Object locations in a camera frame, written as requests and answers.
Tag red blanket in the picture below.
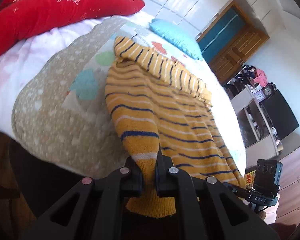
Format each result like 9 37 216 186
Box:
0 0 145 56

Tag yellow striped knit sweater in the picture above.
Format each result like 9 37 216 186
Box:
105 36 245 218

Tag yellow printed box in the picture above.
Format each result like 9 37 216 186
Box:
244 170 256 189

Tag shoe rack with clutter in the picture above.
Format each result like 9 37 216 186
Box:
223 64 257 99

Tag teal door curtain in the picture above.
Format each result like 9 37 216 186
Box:
198 7 246 63

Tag black television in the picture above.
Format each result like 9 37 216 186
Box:
261 89 299 140

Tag round analog clock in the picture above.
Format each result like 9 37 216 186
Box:
262 86 273 98

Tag person's right hand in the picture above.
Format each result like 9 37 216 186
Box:
242 192 281 225

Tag white tv cabinet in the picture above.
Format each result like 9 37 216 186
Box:
230 88 283 170

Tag white glossy wardrobe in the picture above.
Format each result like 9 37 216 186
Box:
90 0 300 38

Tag patterned quilted bedspread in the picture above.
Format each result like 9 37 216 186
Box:
0 16 246 178

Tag brown wooden door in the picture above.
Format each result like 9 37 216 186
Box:
208 26 269 84

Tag purple desk clock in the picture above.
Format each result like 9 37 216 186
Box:
254 90 266 102

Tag pink garment on rack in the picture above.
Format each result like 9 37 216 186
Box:
254 69 268 87

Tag turquoise pillow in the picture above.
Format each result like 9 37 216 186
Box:
149 18 203 60

